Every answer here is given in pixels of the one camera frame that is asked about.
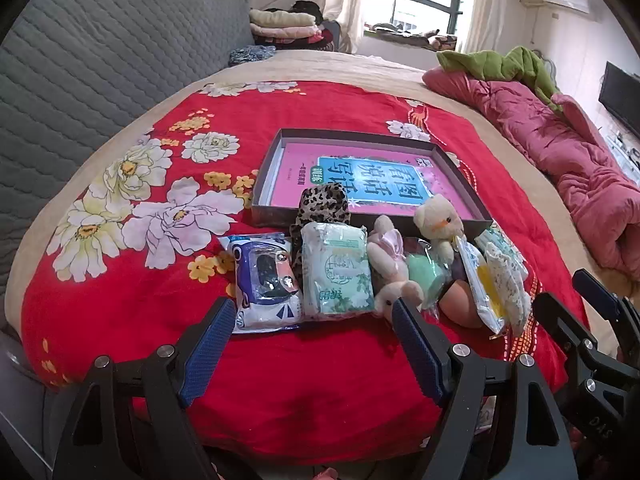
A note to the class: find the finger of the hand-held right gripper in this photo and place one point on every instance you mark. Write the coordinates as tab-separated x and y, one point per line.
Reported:
557	317
597	292

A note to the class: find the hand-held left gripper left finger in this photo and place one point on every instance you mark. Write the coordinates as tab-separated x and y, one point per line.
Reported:
210	350

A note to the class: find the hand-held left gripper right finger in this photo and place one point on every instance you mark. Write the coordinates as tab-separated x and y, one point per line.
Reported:
417	355

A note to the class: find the white floral scrunchie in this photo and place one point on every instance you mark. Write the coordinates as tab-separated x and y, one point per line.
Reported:
510	280

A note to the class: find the beige makeup sponge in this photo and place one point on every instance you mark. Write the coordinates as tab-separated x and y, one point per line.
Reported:
457	305

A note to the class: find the yellow and white packet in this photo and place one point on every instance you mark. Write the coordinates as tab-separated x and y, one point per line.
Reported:
482	290

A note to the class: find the green makeup sponge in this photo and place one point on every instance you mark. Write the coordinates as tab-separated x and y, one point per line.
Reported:
425	272

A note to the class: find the blue and white packet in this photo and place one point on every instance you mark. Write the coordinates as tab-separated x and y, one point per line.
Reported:
260	280

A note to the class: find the green and white tissue pack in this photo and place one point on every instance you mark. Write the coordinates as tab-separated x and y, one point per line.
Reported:
335	270
502	240

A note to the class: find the pink bunny plush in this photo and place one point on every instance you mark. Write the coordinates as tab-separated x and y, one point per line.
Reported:
385	255

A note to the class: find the cream bear plush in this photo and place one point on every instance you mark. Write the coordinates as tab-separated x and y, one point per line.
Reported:
437	220

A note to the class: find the grey cardboard box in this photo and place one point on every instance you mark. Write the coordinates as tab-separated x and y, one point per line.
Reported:
270	215

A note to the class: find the leopard print scrunchie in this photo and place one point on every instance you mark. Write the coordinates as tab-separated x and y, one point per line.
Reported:
320	205

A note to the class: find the red floral blanket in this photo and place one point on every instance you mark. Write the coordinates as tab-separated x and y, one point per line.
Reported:
310	385

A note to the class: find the pink quilt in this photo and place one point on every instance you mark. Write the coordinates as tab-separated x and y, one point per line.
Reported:
575	160

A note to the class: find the pink book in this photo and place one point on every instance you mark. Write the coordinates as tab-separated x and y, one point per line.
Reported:
300	175

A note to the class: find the black television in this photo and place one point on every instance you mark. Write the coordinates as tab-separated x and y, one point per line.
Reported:
620	95

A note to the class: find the white standing fan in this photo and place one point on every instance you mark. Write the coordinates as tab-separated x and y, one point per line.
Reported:
547	66

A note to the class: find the green blanket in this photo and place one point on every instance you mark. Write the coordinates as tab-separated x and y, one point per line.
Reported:
500	67

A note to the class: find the blue patterned cloth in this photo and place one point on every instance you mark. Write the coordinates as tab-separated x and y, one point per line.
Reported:
250	54

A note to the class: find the cream curtain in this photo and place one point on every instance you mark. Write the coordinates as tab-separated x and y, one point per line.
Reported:
487	5
345	0

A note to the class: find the dark cloth pile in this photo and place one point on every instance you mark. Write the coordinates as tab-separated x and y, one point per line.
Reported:
415	35

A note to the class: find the grey quilted headboard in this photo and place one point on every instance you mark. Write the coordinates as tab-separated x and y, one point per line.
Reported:
75	60

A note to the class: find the pink folded blanket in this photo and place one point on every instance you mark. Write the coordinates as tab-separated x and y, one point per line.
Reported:
285	32

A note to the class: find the cream folded blanket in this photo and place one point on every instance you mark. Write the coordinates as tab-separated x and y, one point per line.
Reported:
280	17

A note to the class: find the dark clothes pile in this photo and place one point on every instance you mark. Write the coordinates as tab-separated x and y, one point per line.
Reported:
306	8

